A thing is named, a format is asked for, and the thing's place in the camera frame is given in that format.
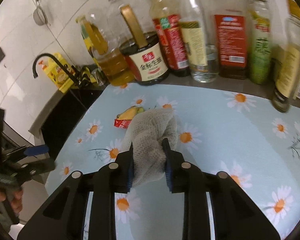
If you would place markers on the yellow carton box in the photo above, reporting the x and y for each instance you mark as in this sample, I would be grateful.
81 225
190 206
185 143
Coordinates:
55 72

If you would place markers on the clear bottle yellow cap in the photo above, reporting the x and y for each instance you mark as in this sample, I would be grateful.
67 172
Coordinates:
201 53

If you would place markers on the red label vinegar bottle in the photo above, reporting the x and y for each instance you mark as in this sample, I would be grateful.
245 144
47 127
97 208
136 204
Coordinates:
165 18

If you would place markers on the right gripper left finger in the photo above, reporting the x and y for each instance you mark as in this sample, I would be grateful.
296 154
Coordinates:
124 174

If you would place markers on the soy sauce bottle gold neck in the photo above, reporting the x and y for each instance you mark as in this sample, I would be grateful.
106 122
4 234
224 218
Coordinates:
143 52

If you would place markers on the large cooking oil bottle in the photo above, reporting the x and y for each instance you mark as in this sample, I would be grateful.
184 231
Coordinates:
107 54

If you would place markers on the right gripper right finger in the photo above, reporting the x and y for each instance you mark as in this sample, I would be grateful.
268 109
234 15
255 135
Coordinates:
173 171

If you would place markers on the dark bottle red label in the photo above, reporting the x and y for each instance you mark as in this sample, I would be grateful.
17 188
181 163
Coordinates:
231 37

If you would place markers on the pink yellow snack wrapper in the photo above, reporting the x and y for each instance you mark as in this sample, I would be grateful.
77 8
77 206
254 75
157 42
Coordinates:
123 119

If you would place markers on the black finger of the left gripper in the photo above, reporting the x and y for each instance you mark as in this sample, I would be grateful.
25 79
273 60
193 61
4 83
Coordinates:
22 152

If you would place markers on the green label oil bottle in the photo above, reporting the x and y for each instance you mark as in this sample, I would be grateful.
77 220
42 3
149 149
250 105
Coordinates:
260 41

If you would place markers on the black curved faucet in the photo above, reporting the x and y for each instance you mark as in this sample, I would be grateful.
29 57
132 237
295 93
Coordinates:
43 56

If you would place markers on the metal mesh strainer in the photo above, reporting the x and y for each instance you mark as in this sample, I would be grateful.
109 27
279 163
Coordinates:
39 15

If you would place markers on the yellow black striped object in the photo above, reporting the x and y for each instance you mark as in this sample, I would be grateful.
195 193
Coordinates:
87 75

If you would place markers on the tall beige label bottle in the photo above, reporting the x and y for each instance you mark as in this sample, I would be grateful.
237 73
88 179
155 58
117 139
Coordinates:
289 74

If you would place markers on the daisy print blue tablecloth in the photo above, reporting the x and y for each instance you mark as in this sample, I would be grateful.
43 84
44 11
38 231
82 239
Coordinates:
240 134

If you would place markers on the white knitted cloth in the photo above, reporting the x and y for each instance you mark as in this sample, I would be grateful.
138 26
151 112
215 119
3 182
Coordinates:
145 134

